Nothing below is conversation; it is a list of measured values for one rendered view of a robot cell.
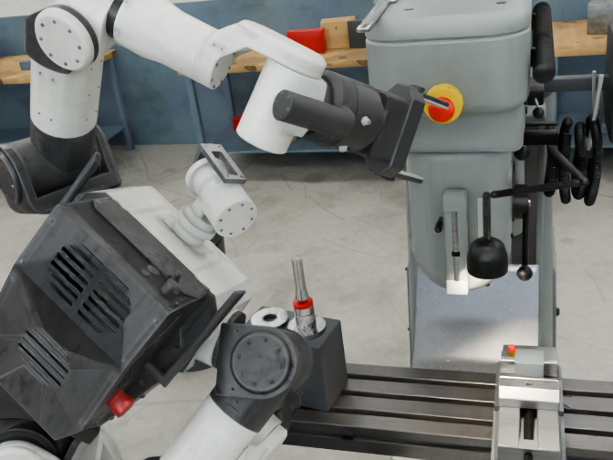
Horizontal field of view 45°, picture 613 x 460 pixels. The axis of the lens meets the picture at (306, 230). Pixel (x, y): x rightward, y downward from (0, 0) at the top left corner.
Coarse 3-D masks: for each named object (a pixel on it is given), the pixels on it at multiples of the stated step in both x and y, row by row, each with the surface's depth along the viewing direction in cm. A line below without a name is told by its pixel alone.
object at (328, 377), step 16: (256, 320) 176; (272, 320) 178; (288, 320) 176; (320, 320) 173; (336, 320) 174; (304, 336) 168; (320, 336) 170; (336, 336) 173; (320, 352) 166; (336, 352) 174; (320, 368) 168; (336, 368) 175; (304, 384) 173; (320, 384) 171; (336, 384) 176; (304, 400) 176; (320, 400) 173
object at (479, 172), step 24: (408, 168) 141; (432, 168) 136; (456, 168) 135; (480, 168) 134; (504, 168) 135; (408, 192) 146; (432, 192) 139; (480, 192) 136; (432, 216) 141; (480, 216) 138; (504, 216) 140; (432, 240) 144; (504, 240) 142; (432, 264) 146
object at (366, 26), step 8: (376, 0) 126; (384, 0) 125; (392, 0) 125; (376, 8) 119; (384, 8) 120; (368, 16) 115; (376, 16) 114; (360, 24) 111; (368, 24) 110; (360, 32) 109
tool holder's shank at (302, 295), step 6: (294, 258) 164; (300, 258) 164; (294, 264) 163; (300, 264) 164; (294, 270) 164; (300, 270) 164; (294, 276) 165; (300, 276) 165; (300, 282) 165; (300, 288) 166; (300, 294) 167; (306, 294) 167; (300, 300) 168; (306, 300) 168
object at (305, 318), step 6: (312, 306) 168; (300, 312) 168; (306, 312) 168; (312, 312) 169; (300, 318) 169; (306, 318) 169; (312, 318) 169; (300, 324) 170; (306, 324) 169; (312, 324) 170
